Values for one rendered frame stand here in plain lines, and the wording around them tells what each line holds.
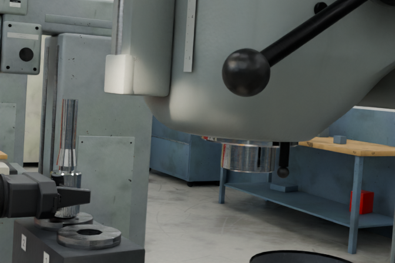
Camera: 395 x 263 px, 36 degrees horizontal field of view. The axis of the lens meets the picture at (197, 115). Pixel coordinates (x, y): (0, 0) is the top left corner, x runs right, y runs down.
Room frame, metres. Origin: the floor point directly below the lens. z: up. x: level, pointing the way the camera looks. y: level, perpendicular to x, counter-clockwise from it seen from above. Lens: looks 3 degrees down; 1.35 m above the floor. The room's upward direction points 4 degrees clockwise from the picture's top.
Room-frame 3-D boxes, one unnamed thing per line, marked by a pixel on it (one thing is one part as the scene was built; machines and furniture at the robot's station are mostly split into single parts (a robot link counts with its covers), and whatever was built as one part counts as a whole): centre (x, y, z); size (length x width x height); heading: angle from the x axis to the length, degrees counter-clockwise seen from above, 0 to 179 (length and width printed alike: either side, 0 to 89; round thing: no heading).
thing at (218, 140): (0.53, -0.05, 1.31); 0.09 x 0.09 x 0.01
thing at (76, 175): (0.93, 0.20, 1.20); 0.05 x 0.05 x 0.01
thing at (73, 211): (0.93, 0.20, 1.17); 0.05 x 0.05 x 0.06
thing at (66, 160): (0.93, 0.20, 1.26); 0.03 x 0.03 x 0.11
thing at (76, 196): (0.90, 0.18, 1.17); 0.06 x 0.02 x 0.03; 121
